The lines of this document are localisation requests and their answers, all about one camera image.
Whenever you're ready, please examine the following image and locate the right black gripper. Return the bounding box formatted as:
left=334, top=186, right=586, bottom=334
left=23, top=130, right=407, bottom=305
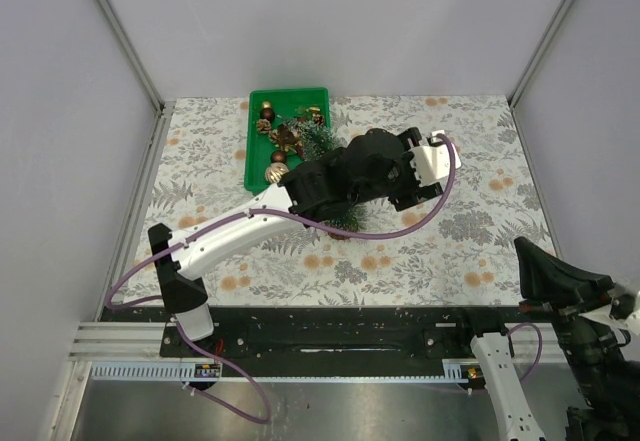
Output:
left=515, top=233, right=628, bottom=408

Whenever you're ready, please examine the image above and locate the small green christmas tree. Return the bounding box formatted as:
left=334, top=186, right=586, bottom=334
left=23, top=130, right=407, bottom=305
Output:
left=287, top=115, right=369, bottom=241

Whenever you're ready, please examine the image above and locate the silver striped bauble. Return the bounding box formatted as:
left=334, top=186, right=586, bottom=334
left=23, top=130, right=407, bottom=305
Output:
left=264, top=162, right=289, bottom=184

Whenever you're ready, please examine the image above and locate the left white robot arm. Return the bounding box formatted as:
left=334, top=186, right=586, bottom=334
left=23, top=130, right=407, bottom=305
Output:
left=148, top=128, right=461, bottom=356

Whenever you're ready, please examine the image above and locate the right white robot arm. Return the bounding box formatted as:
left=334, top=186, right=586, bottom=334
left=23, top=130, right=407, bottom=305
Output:
left=454, top=237, right=639, bottom=440

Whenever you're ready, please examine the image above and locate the floral patterned table mat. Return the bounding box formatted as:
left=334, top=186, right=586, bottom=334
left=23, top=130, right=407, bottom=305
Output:
left=119, top=94, right=554, bottom=312

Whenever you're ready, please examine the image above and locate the brown ribbon bow cluster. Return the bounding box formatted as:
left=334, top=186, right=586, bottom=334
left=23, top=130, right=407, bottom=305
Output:
left=268, top=124, right=304, bottom=158

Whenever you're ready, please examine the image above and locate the brown faceted bauble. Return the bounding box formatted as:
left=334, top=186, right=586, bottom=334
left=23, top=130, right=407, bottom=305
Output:
left=270, top=150, right=287, bottom=164

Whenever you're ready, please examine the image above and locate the green plastic tray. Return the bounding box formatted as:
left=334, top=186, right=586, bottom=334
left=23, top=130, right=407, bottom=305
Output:
left=244, top=87, right=331, bottom=195

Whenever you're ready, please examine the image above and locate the dark brown matte bauble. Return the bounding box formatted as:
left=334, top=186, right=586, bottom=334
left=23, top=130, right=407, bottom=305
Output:
left=260, top=108, right=276, bottom=122

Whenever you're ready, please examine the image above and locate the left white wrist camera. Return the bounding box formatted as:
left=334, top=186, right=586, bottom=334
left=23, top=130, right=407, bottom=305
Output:
left=409, top=130, right=451, bottom=187

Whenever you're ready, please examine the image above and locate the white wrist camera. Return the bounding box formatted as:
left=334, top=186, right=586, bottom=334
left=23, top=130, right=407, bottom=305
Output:
left=409, top=130, right=451, bottom=187
left=584, top=291, right=639, bottom=336

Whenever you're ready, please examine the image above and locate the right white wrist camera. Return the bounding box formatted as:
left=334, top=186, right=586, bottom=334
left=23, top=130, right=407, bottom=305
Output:
left=584, top=291, right=639, bottom=336

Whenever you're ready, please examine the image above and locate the white slotted cable duct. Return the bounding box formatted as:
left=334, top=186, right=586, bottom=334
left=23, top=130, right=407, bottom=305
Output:
left=90, top=361, right=469, bottom=384

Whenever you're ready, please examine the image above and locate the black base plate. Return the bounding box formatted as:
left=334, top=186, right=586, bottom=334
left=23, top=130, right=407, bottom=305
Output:
left=100, top=306, right=519, bottom=374

